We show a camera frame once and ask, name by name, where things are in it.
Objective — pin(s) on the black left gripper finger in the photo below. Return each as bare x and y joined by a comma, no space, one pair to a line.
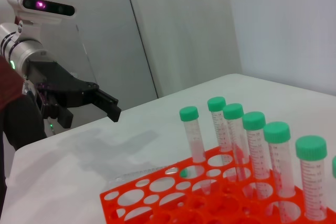
110,106
63,117

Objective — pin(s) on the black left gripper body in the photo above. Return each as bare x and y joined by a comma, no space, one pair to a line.
63,85

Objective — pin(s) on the green-capped clear test tube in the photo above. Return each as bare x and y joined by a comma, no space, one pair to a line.
277,131
216,104
311,147
233,111
189,113
253,120
334,166

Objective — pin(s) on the orange test tube rack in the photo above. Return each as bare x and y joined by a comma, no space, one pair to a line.
189,203

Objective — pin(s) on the maroon and black clothed person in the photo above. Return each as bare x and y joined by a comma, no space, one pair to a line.
10,82

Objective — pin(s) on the silver left wrist depth camera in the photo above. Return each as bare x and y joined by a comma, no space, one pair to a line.
47,7

